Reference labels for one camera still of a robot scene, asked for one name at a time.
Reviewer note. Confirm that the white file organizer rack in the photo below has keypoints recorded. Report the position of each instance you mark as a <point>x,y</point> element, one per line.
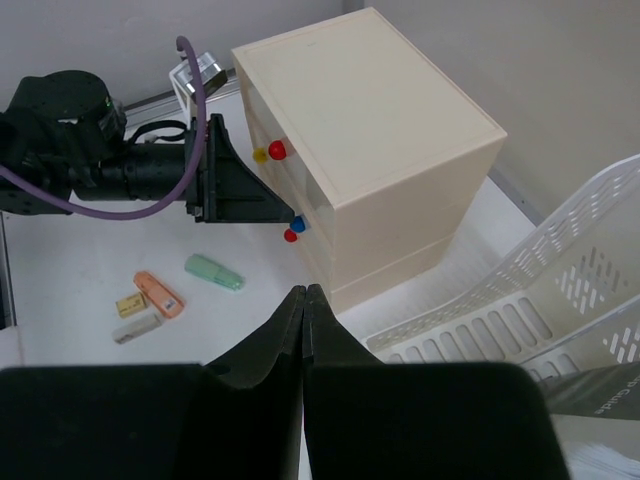
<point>566,299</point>

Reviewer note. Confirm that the small yellow eraser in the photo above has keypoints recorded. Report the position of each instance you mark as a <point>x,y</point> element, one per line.
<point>131,305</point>

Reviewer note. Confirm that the grey setup guide booklet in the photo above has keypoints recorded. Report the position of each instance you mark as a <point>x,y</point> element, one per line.
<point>595,414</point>

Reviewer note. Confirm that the grey eraser stick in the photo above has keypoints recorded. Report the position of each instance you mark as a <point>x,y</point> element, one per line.
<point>137,328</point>

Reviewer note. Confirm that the cream drawer cabinet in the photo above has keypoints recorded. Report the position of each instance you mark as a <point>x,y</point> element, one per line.
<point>377,151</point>

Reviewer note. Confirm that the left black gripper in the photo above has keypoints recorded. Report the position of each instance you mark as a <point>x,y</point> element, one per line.
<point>155,158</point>

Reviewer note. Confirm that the green highlighter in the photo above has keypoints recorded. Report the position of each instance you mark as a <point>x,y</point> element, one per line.
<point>211,271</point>

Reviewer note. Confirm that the orange highlighter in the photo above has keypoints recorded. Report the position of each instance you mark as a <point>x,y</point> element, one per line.
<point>168,303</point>

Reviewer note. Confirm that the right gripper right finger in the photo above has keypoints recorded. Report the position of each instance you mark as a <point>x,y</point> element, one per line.
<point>365,419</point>

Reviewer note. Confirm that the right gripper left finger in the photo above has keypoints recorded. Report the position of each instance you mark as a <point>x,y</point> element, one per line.
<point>237,417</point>

